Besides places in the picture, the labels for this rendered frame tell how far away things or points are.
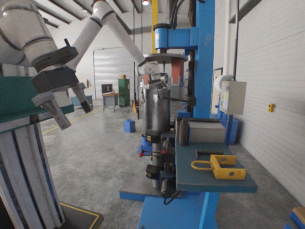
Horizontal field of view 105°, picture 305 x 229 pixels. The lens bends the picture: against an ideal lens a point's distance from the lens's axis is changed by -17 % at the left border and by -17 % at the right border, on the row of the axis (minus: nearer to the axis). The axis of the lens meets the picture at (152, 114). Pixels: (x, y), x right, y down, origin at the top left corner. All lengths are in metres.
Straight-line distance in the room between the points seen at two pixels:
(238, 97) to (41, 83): 1.82
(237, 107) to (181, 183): 1.35
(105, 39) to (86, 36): 12.86
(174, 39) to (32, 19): 1.36
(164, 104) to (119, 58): 11.79
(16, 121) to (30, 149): 0.41
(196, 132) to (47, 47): 1.08
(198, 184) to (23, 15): 0.90
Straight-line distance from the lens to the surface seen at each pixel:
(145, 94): 2.92
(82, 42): 1.27
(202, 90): 1.57
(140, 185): 2.15
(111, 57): 13.48
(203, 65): 1.58
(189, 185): 0.78
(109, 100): 7.60
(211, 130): 1.23
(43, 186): 1.42
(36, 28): 0.48
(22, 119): 0.93
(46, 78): 0.41
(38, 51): 0.46
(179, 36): 1.66
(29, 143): 1.27
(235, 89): 1.87
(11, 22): 0.51
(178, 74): 1.50
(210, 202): 0.92
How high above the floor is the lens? 1.55
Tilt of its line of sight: 13 degrees down
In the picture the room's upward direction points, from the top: straight up
